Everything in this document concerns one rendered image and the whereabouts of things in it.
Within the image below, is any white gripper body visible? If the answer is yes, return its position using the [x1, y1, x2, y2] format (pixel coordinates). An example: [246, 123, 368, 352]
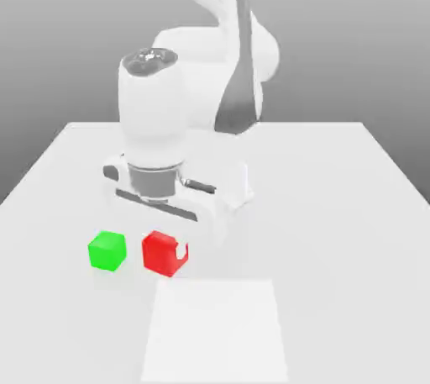
[112, 186, 233, 250]

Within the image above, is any small red cube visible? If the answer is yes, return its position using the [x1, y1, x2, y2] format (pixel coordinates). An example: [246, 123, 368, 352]
[141, 229, 190, 278]

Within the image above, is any small green cube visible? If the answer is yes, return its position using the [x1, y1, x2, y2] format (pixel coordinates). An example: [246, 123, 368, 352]
[87, 229, 128, 272]

